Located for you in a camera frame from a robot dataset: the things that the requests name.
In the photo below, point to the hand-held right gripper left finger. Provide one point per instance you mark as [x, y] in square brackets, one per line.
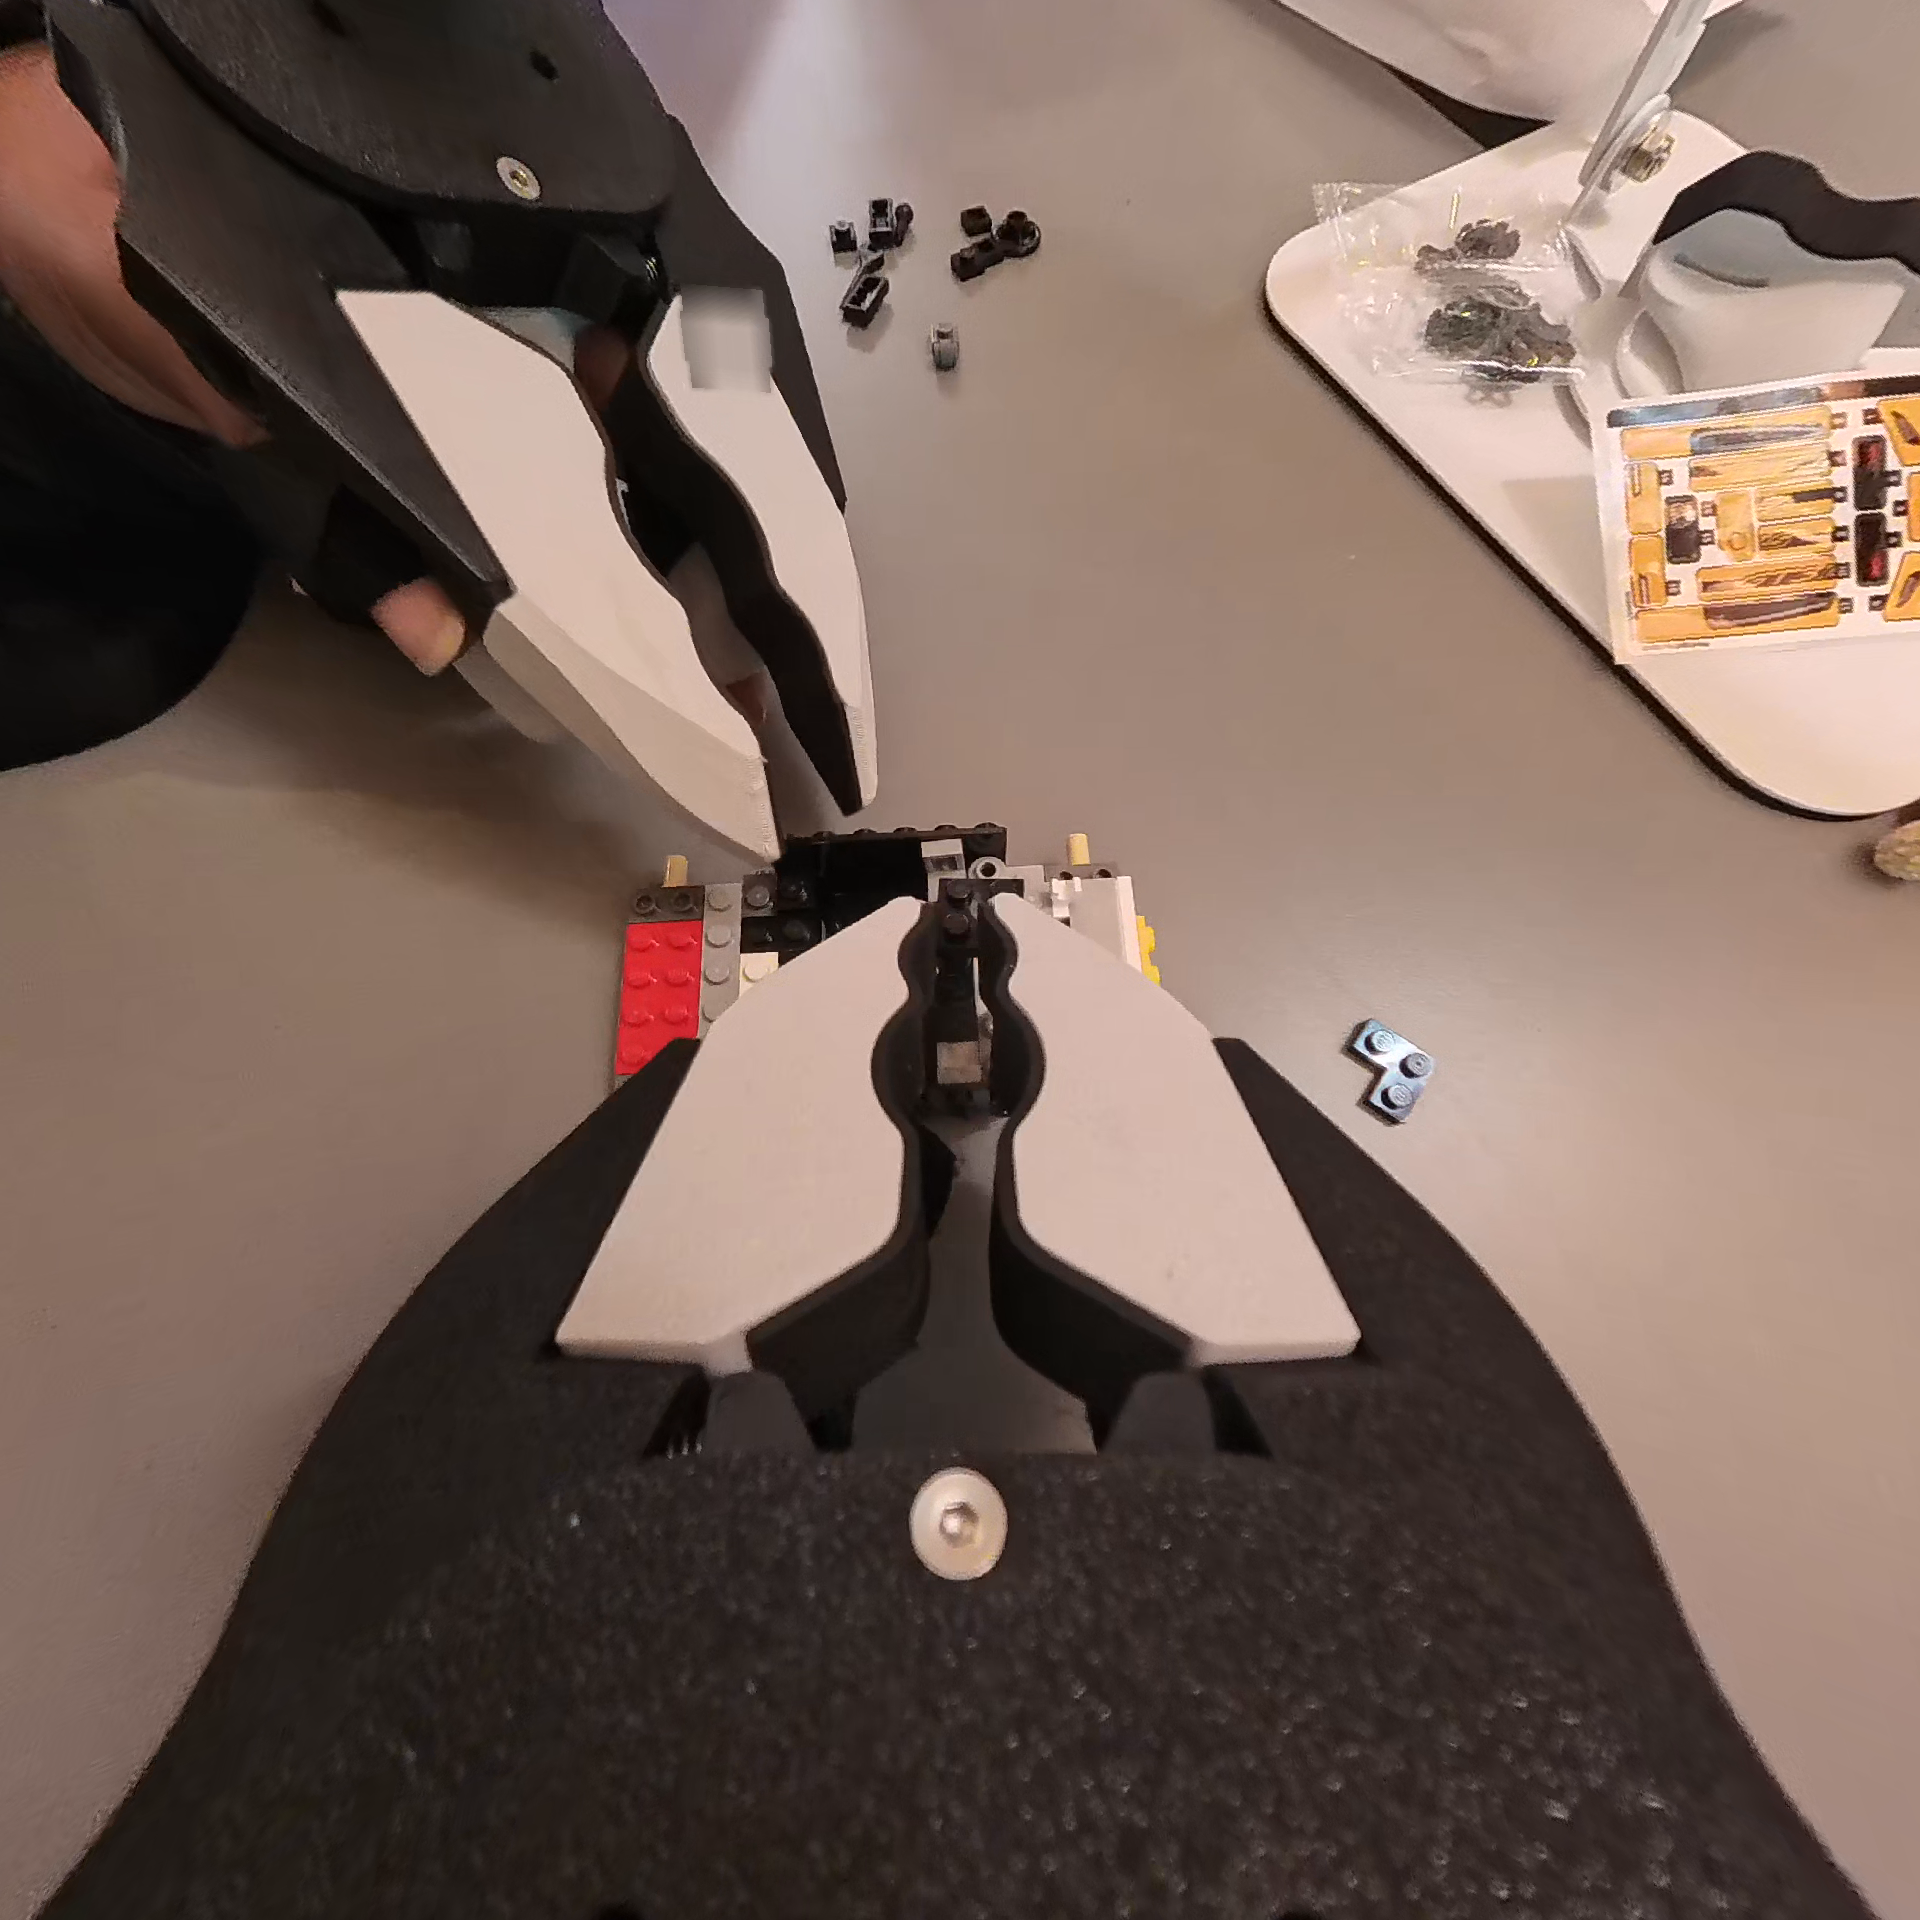
[751, 1171]

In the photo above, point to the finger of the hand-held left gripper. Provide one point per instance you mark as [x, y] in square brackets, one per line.
[780, 494]
[571, 569]

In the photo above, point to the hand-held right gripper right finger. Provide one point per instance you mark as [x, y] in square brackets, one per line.
[1171, 1171]

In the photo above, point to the toy brick car model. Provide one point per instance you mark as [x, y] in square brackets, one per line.
[662, 973]

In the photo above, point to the person's left forearm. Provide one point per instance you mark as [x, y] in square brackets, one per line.
[106, 600]

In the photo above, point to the person's left hand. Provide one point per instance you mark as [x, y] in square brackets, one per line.
[91, 283]

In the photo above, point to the blue-grey corner plate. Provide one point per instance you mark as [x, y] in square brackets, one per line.
[1395, 1065]

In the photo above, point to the scattered small black pieces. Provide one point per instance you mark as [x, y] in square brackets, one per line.
[997, 248]

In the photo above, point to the book stand with white base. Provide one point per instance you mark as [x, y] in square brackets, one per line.
[1725, 704]

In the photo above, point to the clear bag of dark pieces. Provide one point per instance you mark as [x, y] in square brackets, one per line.
[1484, 323]

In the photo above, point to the small tan round piece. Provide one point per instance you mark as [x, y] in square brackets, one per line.
[1900, 852]

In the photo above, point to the white paper bag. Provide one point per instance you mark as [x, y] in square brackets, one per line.
[1470, 43]

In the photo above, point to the orange sticker sheet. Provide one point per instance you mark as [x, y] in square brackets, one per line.
[1757, 510]

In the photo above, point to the black and grey curved part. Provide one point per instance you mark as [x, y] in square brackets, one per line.
[1787, 187]

